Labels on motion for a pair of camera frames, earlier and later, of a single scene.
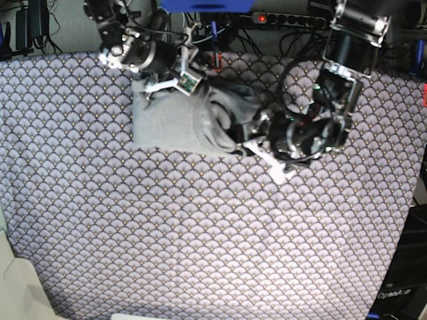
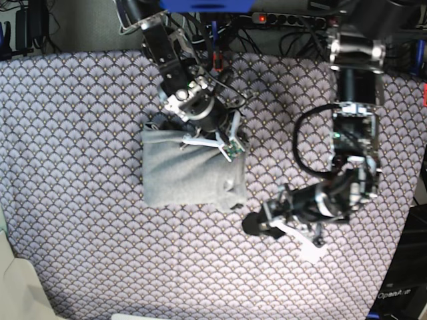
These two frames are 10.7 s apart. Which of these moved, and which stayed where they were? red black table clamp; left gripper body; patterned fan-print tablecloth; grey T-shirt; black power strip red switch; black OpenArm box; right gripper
Moved: right gripper; grey T-shirt; left gripper body
Stayed: black OpenArm box; red black table clamp; black power strip red switch; patterned fan-print tablecloth
